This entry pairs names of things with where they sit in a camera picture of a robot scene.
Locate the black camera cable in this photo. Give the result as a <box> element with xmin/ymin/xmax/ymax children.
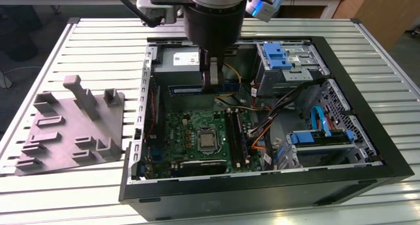
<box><xmin>109</xmin><ymin>0</ymin><xmax>155</xmax><ymax>28</ymax></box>

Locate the red disk wire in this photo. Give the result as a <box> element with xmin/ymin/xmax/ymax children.
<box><xmin>328</xmin><ymin>115</ymin><xmax>344</xmax><ymax>133</ymax></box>

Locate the blue disk wire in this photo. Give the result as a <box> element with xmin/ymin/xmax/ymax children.
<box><xmin>309</xmin><ymin>105</ymin><xmax>332</xmax><ymax>137</ymax></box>

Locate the orange flat wire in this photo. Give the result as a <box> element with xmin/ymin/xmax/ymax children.
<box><xmin>251</xmin><ymin>129</ymin><xmax>273</xmax><ymax>151</ymax></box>

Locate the black graphics card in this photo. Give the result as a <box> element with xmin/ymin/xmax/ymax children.
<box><xmin>169</xmin><ymin>158</ymin><xmax>229</xmax><ymax>178</ymax></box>

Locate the green motherboard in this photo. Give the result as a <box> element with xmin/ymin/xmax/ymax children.
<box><xmin>144</xmin><ymin>108</ymin><xmax>263</xmax><ymax>179</ymax></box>

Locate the metal disk bay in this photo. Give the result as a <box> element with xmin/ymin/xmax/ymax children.
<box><xmin>272</xmin><ymin>133</ymin><xmax>375</xmax><ymax>169</ymax></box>

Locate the RAM slot with white clips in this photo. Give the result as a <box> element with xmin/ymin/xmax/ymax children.
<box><xmin>235</xmin><ymin>108</ymin><xmax>249</xmax><ymax>164</ymax></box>
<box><xmin>227</xmin><ymin>108</ymin><xmax>240</xmax><ymax>166</ymax></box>

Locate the hard disk in blue carrier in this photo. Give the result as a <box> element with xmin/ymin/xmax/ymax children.
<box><xmin>287</xmin><ymin>130</ymin><xmax>355</xmax><ymax>147</ymax></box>

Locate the grey parts rack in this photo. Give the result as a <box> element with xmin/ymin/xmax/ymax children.
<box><xmin>15</xmin><ymin>74</ymin><xmax>127</xmax><ymax>178</ymax></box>

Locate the black cable bundle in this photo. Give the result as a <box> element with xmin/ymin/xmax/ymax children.
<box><xmin>248</xmin><ymin>78</ymin><xmax>329</xmax><ymax>139</ymax></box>

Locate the wooden cabinet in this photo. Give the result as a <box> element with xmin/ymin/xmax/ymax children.
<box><xmin>335</xmin><ymin>0</ymin><xmax>420</xmax><ymax>51</ymax></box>

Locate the black PC case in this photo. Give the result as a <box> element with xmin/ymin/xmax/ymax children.
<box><xmin>117</xmin><ymin>35</ymin><xmax>415</xmax><ymax>222</ymax></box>

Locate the grey metal drive cage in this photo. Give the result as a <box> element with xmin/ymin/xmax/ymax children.
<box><xmin>255</xmin><ymin>41</ymin><xmax>331</xmax><ymax>99</ymax></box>

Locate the blue plastic drive latch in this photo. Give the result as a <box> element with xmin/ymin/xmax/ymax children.
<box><xmin>261</xmin><ymin>43</ymin><xmax>293</xmax><ymax>70</ymax></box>

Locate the blue plastic strip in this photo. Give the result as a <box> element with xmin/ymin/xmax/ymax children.
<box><xmin>273</xmin><ymin>146</ymin><xmax>285</xmax><ymax>168</ymax></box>

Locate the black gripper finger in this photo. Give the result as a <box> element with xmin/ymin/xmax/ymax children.
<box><xmin>199</xmin><ymin>49</ymin><xmax>228</xmax><ymax>93</ymax></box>

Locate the yellow wire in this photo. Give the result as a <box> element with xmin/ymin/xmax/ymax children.
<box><xmin>215</xmin><ymin>64</ymin><xmax>243</xmax><ymax>99</ymax></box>

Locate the black office chair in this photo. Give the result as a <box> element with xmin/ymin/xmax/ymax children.
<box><xmin>0</xmin><ymin>5</ymin><xmax>43</xmax><ymax>62</ymax></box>

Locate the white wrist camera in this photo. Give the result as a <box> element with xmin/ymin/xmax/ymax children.
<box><xmin>136</xmin><ymin>0</ymin><xmax>177</xmax><ymax>26</ymax></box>
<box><xmin>245</xmin><ymin>0</ymin><xmax>280</xmax><ymax>23</ymax></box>

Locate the grey power supply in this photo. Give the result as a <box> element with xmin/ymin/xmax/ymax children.
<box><xmin>151</xmin><ymin>47</ymin><xmax>219</xmax><ymax>112</ymax></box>

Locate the silver CPU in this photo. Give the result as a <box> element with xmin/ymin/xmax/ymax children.
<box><xmin>200</xmin><ymin>133</ymin><xmax>216</xmax><ymax>148</ymax></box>

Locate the metal socket cover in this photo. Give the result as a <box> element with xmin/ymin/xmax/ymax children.
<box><xmin>196</xmin><ymin>128</ymin><xmax>220</xmax><ymax>155</ymax></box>

